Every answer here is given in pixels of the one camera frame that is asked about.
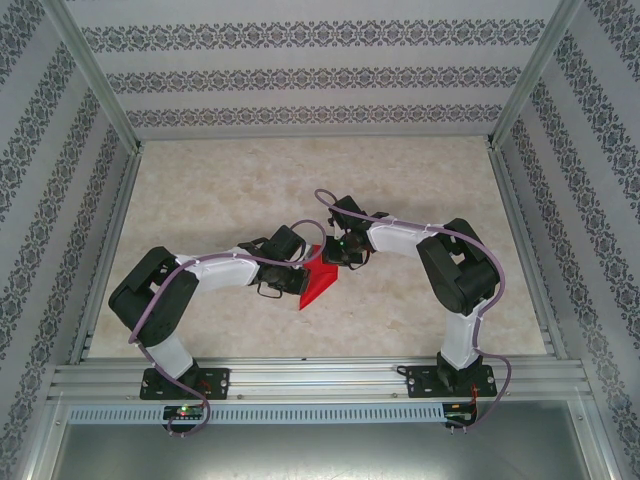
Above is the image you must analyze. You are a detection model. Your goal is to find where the red paper sheet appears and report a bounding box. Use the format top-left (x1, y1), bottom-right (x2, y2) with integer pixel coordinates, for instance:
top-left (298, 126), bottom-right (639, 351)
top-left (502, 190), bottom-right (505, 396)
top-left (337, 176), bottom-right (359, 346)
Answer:
top-left (299, 242), bottom-right (340, 311)

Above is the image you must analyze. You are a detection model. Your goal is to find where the aluminium frame side beam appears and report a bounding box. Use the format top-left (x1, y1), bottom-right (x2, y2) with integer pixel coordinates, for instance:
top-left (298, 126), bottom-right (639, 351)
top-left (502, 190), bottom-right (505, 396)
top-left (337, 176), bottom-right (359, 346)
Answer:
top-left (569, 394), bottom-right (630, 480)
top-left (12, 392), bottom-right (71, 480)

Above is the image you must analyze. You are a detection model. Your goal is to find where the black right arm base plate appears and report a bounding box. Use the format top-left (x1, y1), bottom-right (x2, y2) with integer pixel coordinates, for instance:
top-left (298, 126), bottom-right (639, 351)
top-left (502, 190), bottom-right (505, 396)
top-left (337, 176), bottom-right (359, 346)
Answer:
top-left (405, 364), bottom-right (496, 400)

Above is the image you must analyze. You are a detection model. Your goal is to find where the slotted grey cable duct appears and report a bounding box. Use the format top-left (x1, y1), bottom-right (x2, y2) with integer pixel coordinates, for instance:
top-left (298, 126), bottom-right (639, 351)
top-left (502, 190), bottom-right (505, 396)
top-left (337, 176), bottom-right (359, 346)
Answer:
top-left (67, 403), bottom-right (447, 425)

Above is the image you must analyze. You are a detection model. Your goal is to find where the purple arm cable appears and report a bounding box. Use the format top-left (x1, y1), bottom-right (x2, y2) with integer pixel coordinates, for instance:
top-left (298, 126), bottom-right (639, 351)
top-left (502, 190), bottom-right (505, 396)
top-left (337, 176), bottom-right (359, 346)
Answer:
top-left (314, 188), bottom-right (514, 437)
top-left (130, 218), bottom-right (329, 440)

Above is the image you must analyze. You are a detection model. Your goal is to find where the aluminium table side rail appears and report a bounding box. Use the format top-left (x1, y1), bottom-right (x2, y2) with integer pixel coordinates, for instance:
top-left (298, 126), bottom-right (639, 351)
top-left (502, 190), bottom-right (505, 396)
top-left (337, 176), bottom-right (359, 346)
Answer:
top-left (68, 142), bottom-right (146, 365)
top-left (487, 142), bottom-right (569, 359)

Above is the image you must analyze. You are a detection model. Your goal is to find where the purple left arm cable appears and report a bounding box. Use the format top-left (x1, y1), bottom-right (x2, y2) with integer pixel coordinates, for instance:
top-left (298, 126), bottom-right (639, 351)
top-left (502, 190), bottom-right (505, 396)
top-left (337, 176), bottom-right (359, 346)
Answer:
top-left (130, 218), bottom-right (329, 440)

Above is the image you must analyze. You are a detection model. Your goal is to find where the aluminium mounting rail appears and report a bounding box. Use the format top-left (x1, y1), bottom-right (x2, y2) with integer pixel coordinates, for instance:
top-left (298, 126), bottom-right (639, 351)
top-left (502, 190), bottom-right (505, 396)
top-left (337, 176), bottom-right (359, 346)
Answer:
top-left (47, 355), bottom-right (594, 401)

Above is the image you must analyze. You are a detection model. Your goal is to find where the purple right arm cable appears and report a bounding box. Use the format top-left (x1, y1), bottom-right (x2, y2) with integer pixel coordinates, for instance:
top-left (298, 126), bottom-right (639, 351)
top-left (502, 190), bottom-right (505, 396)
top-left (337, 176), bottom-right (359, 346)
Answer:
top-left (314, 188), bottom-right (514, 437)

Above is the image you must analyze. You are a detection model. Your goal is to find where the aluminium frame post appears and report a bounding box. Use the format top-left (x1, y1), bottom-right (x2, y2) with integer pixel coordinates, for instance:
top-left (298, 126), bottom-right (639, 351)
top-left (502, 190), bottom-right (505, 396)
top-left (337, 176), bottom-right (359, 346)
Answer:
top-left (47, 0), bottom-right (145, 153)
top-left (487, 0), bottom-right (585, 150)

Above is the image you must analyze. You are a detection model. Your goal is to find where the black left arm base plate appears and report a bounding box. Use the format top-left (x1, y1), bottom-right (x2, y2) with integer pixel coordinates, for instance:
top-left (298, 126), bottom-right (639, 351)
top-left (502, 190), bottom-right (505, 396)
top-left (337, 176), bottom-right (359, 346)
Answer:
top-left (139, 367), bottom-right (232, 401)

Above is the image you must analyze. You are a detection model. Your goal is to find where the grey metal sheet panel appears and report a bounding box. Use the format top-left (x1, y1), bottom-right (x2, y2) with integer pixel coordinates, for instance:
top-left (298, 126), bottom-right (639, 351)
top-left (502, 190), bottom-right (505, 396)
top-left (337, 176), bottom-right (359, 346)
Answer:
top-left (52, 397), bottom-right (617, 480)

